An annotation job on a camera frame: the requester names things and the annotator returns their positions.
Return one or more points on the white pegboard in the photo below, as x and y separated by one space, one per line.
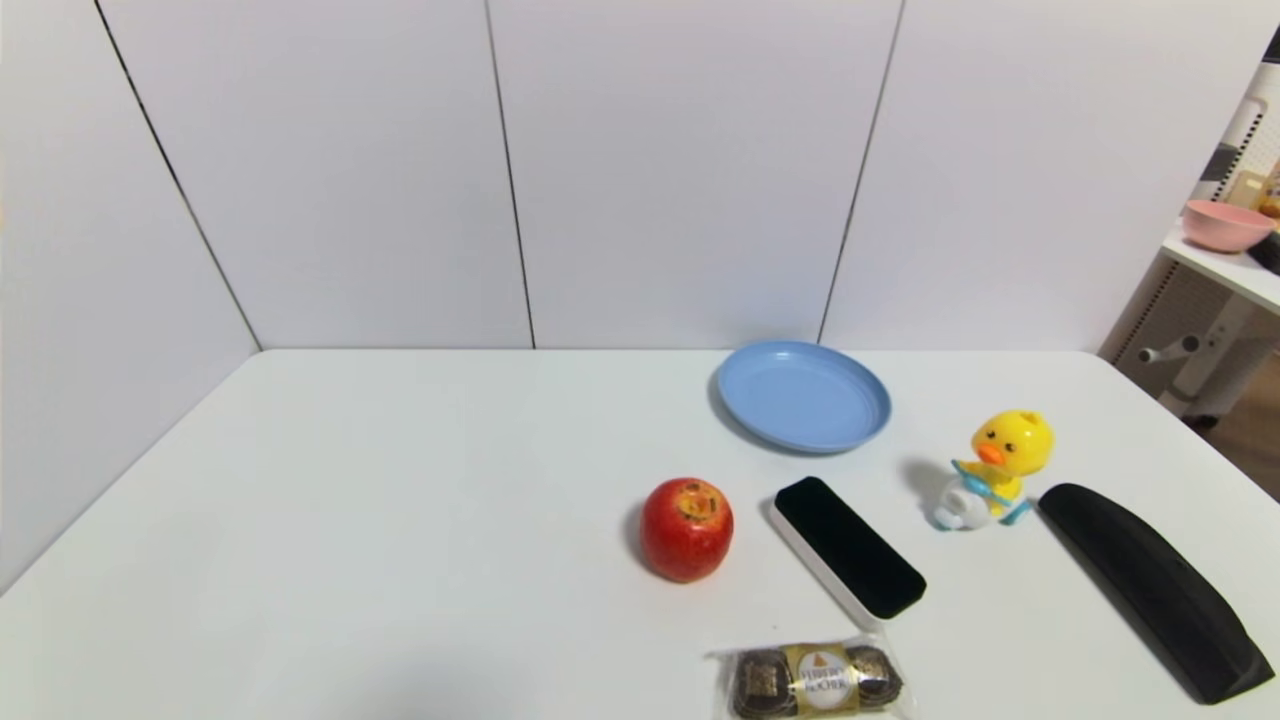
1250 120

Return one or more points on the black glasses case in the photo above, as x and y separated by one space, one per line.
1150 585

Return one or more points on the beige box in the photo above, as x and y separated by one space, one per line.
1247 190

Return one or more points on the black and white eraser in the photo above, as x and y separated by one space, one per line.
850 548

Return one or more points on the white background desk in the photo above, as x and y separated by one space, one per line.
1215 340

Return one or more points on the red apple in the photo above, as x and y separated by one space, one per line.
686 535

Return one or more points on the blue plastic plate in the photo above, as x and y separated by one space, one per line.
800 395

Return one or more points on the Ferrero Rocher chocolate pack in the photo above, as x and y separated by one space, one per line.
815 682

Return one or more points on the pink bowl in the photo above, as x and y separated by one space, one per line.
1225 228

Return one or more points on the yellow duck toy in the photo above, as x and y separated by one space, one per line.
1012 440

